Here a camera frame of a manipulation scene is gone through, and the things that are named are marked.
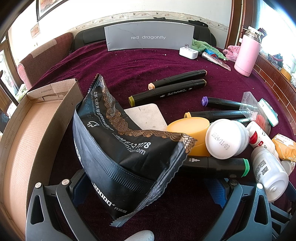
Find yellow round jar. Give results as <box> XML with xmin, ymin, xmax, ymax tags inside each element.
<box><xmin>166</xmin><ymin>117</ymin><xmax>211</xmax><ymax>157</ymax></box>

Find orange snack packet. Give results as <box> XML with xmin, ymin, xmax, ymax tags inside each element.
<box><xmin>271</xmin><ymin>134</ymin><xmax>296</xmax><ymax>163</ymax></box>

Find black marker yellow cap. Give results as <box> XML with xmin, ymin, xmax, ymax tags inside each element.
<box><xmin>184</xmin><ymin>110</ymin><xmax>250</xmax><ymax>121</ymax></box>

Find red wall notice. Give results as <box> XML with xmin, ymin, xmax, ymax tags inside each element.
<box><xmin>30</xmin><ymin>23</ymin><xmax>41</xmax><ymax>37</ymax></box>

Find black marker purple cap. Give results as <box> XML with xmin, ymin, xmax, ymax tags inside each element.
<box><xmin>201</xmin><ymin>96</ymin><xmax>248</xmax><ymax>110</ymax></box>

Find white plastic bottle grey label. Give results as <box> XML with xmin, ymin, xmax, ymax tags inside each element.
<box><xmin>250</xmin><ymin>147</ymin><xmax>289</xmax><ymax>202</ymax></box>

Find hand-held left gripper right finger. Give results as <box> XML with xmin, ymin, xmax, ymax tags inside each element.
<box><xmin>207</xmin><ymin>178</ymin><xmax>279</xmax><ymax>241</ymax></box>

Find white charger plug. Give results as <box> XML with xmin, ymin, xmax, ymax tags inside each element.
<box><xmin>179</xmin><ymin>44</ymin><xmax>199</xmax><ymax>61</ymax></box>

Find small white container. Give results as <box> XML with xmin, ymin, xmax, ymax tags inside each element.
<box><xmin>281</xmin><ymin>160</ymin><xmax>296</xmax><ymax>175</ymax></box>

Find black marker olive cap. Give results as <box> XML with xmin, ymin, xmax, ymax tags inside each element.
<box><xmin>129</xmin><ymin>79</ymin><xmax>207</xmax><ymax>107</ymax></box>

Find silver tube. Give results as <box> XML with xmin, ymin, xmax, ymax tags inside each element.
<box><xmin>202</xmin><ymin>51</ymin><xmax>219</xmax><ymax>61</ymax></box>

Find wooden ledge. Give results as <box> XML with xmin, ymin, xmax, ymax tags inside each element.
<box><xmin>253</xmin><ymin>53</ymin><xmax>296</xmax><ymax>107</ymax></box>

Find cardboard box tray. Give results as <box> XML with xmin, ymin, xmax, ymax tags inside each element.
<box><xmin>0</xmin><ymin>78</ymin><xmax>84</xmax><ymax>241</ymax></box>

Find green cloth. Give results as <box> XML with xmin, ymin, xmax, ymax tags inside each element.
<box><xmin>192</xmin><ymin>39</ymin><xmax>226</xmax><ymax>59</ymax></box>

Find slim white bottle red label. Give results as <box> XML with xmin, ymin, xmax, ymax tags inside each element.
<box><xmin>245</xmin><ymin>121</ymin><xmax>280</xmax><ymax>160</ymax></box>

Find pink fluffy cloth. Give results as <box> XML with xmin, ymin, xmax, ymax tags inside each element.
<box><xmin>223</xmin><ymin>45</ymin><xmax>241</xmax><ymax>62</ymax></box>

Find clear plastic box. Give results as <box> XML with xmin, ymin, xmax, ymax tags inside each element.
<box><xmin>240</xmin><ymin>91</ymin><xmax>271</xmax><ymax>135</ymax></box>

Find framed wall picture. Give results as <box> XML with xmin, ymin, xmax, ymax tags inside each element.
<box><xmin>36</xmin><ymin>0</ymin><xmax>70</xmax><ymax>22</ymax></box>

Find wooden glass door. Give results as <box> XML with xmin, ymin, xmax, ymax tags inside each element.
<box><xmin>0</xmin><ymin>30</ymin><xmax>20</xmax><ymax>116</ymax></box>

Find maroon velvet cloth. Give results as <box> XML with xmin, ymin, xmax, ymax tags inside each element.
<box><xmin>37</xmin><ymin>45</ymin><xmax>296</xmax><ymax>241</ymax></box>

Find green tissue pack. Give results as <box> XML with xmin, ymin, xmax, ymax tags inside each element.
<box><xmin>258</xmin><ymin>98</ymin><xmax>279</xmax><ymax>127</ymax></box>

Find maroon armchair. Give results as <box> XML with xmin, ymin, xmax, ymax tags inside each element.
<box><xmin>17</xmin><ymin>32</ymin><xmax>74</xmax><ymax>91</ymax></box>

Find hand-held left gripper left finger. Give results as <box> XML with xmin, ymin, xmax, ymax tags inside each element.
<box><xmin>25</xmin><ymin>170</ymin><xmax>93</xmax><ymax>241</ymax></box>

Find wide white bottle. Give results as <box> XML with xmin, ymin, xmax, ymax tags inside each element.
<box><xmin>205</xmin><ymin>119</ymin><xmax>250</xmax><ymax>160</ymax></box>

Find pink water bottle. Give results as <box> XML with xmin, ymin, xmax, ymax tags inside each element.
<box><xmin>234</xmin><ymin>26</ymin><xmax>263</xmax><ymax>77</ymax></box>

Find person's left hand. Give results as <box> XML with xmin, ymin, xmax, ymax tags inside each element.
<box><xmin>125</xmin><ymin>230</ymin><xmax>155</xmax><ymax>241</ymax></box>

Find black marker peach cap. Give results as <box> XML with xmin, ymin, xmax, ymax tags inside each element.
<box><xmin>148</xmin><ymin>70</ymin><xmax>207</xmax><ymax>90</ymax></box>

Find black marker green cap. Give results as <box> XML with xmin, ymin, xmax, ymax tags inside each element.
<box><xmin>180</xmin><ymin>156</ymin><xmax>250</xmax><ymax>179</ymax></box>

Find black foil snack packet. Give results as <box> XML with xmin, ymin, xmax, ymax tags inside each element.
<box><xmin>72</xmin><ymin>74</ymin><xmax>197</xmax><ymax>227</ymax></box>

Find grey shoe box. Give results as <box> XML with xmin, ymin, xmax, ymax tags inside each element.
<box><xmin>104</xmin><ymin>21</ymin><xmax>195</xmax><ymax>51</ymax></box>

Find black sofa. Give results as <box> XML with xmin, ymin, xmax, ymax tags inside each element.
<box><xmin>73</xmin><ymin>20</ymin><xmax>218</xmax><ymax>50</ymax></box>

